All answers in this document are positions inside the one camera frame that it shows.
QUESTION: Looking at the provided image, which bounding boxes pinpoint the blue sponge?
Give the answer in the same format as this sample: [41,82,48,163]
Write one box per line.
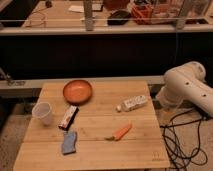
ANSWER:
[61,131,77,155]

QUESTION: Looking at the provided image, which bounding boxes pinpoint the grey metal post right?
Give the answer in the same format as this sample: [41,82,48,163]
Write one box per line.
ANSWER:
[175,0,191,30]

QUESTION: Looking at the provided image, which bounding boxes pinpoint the orange crate on back bench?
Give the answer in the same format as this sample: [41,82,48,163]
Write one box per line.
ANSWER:
[131,5,153,25]

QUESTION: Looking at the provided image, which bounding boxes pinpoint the black cable bundle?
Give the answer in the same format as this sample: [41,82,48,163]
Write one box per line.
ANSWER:
[159,107,209,171]

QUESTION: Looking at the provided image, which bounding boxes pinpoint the orange round bowl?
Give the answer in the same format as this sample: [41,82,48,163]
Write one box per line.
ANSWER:
[63,80,93,104]

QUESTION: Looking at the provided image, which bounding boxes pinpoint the orange toy carrot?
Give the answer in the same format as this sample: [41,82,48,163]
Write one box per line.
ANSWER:
[106,124,132,141]

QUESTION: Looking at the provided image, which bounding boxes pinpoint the black and white snack bar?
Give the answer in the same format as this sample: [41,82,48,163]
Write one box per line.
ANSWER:
[58,106,78,131]

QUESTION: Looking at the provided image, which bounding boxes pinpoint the black object on back bench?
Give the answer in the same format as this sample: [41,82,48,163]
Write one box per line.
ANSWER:
[107,10,131,26]

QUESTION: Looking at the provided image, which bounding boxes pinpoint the small white plastic bottle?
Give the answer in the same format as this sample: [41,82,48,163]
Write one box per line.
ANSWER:
[116,95,148,112]

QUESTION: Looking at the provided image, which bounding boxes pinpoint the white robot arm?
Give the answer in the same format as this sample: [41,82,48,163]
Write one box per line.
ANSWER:
[156,61,213,118]

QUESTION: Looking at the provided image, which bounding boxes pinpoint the grey metal post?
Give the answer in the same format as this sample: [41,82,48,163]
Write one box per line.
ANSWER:
[83,0,93,31]
[175,0,191,30]

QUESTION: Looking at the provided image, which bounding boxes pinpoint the white paper sheet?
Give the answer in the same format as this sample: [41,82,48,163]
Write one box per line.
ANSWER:
[68,5,84,13]

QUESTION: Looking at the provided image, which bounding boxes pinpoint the metal clamp bracket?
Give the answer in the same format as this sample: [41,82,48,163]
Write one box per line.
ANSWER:
[0,67,25,86]

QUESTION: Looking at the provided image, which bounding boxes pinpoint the white paper cup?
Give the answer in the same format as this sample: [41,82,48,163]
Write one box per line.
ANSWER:
[32,102,53,126]

